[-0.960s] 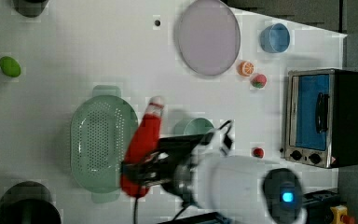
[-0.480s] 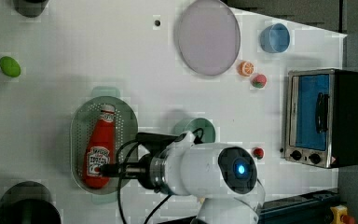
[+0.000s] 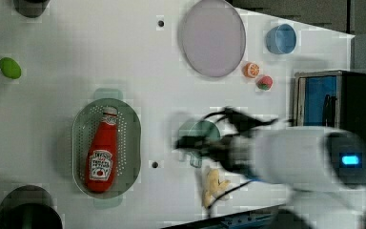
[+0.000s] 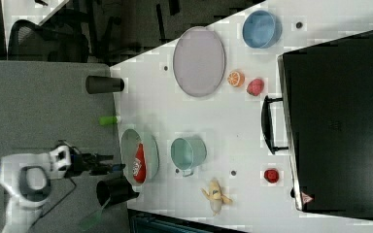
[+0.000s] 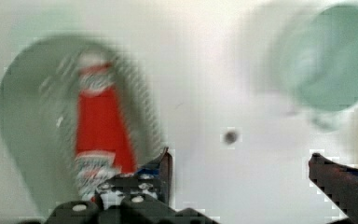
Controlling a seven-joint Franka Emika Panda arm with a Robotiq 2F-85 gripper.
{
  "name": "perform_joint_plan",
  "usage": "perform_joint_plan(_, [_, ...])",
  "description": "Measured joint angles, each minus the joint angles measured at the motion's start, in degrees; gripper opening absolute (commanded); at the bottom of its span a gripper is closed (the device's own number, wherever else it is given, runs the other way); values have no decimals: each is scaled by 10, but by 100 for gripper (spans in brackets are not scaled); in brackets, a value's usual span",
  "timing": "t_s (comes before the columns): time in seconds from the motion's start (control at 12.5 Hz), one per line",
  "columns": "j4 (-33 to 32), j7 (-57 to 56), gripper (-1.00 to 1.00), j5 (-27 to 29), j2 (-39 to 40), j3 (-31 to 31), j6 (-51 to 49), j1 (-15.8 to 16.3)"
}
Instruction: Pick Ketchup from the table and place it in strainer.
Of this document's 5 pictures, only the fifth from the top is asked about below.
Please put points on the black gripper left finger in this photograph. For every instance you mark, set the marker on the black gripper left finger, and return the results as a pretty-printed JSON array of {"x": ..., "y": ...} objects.
[{"x": 141, "y": 198}]

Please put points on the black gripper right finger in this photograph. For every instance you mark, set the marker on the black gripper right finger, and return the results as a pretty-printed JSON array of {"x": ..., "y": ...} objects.
[{"x": 339, "y": 183}]

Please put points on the red ketchup bottle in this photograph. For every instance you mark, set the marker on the red ketchup bottle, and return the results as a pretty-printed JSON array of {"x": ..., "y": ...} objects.
[{"x": 103, "y": 146}]

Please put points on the green strainer basket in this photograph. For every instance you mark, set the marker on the green strainer basket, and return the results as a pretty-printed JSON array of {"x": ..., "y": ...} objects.
[{"x": 38, "y": 113}]

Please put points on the green metal cup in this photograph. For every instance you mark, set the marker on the green metal cup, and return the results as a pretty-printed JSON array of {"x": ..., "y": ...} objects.
[{"x": 309, "y": 55}]

